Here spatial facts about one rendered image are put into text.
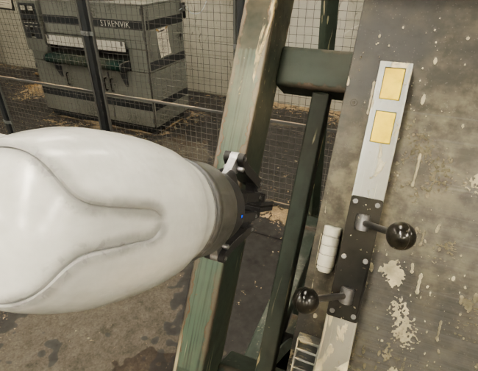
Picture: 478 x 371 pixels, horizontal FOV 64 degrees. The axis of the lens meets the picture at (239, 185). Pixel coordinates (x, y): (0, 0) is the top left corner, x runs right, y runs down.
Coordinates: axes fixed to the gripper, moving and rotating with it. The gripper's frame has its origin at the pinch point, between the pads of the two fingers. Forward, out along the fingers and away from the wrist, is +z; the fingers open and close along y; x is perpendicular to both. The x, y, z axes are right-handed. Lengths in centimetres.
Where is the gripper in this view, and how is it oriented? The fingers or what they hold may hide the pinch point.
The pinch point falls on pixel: (257, 204)
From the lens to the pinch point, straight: 55.4
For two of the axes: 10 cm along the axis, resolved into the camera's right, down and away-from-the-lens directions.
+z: 3.3, 0.2, 9.4
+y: -2.0, 9.8, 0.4
